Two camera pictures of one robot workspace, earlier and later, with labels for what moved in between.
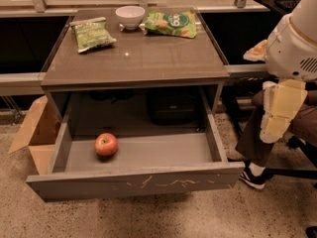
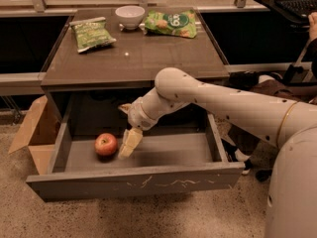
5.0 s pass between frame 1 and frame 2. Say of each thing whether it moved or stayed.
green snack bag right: stayed
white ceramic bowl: stayed
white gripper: moved
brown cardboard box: stayed
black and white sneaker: moved
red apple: stayed
